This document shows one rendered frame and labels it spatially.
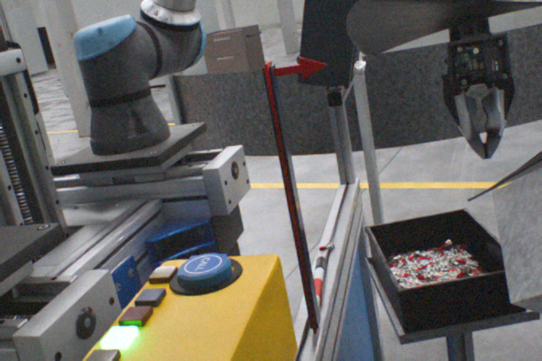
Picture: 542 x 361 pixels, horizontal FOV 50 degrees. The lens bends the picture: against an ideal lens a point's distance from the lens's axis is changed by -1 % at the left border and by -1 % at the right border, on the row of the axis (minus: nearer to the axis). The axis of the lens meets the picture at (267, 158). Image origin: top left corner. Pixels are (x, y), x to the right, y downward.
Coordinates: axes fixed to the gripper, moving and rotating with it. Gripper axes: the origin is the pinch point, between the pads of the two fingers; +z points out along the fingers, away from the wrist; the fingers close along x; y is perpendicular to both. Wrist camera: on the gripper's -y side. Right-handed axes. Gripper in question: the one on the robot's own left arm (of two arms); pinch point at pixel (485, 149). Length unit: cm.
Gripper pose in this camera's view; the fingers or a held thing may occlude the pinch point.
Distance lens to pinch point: 82.9
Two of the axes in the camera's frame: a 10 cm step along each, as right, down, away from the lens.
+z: 1.1, 9.9, -0.2
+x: 9.6, -1.1, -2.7
